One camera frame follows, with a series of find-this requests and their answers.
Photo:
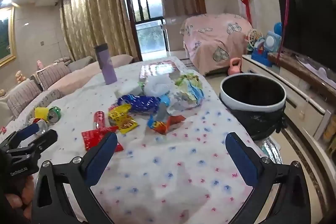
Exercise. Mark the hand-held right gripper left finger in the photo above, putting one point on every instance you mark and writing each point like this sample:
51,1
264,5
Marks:
105,155

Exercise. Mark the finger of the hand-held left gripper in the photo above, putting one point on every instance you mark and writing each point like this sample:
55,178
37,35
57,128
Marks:
43,141
29,131

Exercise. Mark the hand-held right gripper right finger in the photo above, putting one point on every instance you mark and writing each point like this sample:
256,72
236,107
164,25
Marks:
241,158

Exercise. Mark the red foil wrapper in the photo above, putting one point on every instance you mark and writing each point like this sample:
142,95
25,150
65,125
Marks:
93,138

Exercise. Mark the green drink can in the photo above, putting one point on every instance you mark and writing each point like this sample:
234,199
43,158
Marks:
54,113

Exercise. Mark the red drink can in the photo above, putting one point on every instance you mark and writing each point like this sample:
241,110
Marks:
99,120

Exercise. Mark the yellow and red snack wrapper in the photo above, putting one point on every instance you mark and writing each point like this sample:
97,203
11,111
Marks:
122,117

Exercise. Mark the white round bin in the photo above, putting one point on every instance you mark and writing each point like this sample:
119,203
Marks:
236,102

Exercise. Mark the shiny blue foil wrapper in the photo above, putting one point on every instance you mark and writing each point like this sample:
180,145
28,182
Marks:
139,103

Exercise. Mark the orange and blue snack wrapper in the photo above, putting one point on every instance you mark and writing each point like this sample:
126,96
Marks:
164,124

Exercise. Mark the silver foil wrapper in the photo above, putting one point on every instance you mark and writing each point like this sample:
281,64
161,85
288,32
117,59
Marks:
161,111

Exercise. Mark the pale blue wrapper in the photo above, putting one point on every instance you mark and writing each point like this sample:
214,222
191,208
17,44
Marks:
190,98

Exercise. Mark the white plastic bag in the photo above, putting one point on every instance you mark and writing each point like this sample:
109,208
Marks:
157,85

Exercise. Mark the green snack bag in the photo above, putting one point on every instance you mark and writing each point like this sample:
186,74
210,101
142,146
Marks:
189,82

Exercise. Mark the person's left hand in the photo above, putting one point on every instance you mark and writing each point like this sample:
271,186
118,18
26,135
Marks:
17,199

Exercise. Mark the silver foil bag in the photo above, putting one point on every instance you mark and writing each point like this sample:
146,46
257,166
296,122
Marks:
270,148

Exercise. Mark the striped pink pillow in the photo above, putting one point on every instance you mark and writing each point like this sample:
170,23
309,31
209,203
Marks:
25,96
53,75

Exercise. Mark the black bin liner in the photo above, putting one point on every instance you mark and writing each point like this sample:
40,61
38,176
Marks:
262,124

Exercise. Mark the beige teddy bear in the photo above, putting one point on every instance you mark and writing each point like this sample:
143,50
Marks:
19,76

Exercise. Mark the white dotted tablecloth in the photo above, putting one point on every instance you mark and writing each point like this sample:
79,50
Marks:
170,161

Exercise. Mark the pink plush toy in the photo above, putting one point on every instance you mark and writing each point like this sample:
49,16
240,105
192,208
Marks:
39,64

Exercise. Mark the white tissue pack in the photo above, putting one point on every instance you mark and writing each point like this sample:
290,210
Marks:
128,89

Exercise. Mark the pink sofa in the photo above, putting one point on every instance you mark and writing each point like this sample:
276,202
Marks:
78,74

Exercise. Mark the white television stand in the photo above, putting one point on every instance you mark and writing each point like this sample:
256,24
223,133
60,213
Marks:
296,98

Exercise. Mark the purple thermos bottle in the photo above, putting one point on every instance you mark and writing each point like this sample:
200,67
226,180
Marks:
106,66

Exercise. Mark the pink kettlebell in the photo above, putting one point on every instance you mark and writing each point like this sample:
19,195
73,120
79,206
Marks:
234,69

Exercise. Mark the gold framed painting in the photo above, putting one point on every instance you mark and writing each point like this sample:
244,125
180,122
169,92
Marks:
5,37

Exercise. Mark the orange children's book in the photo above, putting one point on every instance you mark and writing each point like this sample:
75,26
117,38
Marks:
160,68

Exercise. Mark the blue plastic toy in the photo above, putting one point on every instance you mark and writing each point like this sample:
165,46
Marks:
261,54

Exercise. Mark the pale blue cube toy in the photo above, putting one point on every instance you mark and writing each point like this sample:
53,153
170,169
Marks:
273,41

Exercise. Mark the pink blanket covered armchair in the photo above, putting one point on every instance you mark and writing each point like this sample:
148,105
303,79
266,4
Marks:
210,37

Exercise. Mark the beige patterned curtain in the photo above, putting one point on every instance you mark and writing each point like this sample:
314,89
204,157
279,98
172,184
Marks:
97,16

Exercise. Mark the blue spiky ball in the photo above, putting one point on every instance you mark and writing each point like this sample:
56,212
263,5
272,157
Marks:
277,28

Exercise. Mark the black flat television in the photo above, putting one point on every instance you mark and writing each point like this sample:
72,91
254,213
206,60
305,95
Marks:
309,19

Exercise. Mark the wooden balcony door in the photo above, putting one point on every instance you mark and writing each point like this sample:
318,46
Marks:
147,3

